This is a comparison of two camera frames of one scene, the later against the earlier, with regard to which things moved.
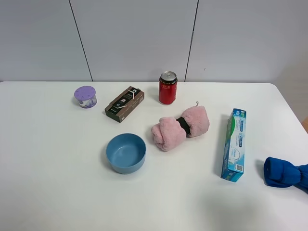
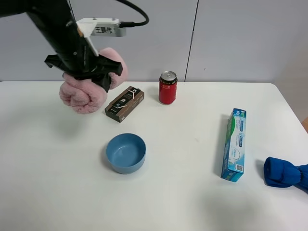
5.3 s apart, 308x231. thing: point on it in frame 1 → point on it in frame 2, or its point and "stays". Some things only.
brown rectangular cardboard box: x=124 y=104 stays
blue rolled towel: x=280 y=173 stays
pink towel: x=170 y=134 → x=84 y=96
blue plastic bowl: x=126 y=153 stays
